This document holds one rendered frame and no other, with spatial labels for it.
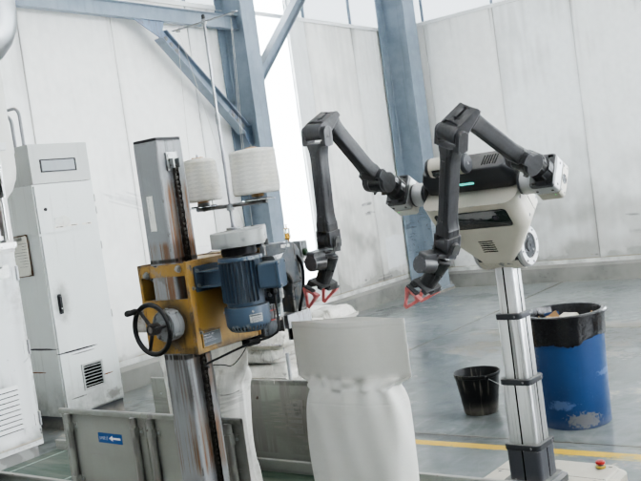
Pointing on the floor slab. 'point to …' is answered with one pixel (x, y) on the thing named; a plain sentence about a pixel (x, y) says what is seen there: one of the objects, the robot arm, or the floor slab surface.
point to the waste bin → (572, 365)
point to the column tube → (166, 234)
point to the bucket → (479, 389)
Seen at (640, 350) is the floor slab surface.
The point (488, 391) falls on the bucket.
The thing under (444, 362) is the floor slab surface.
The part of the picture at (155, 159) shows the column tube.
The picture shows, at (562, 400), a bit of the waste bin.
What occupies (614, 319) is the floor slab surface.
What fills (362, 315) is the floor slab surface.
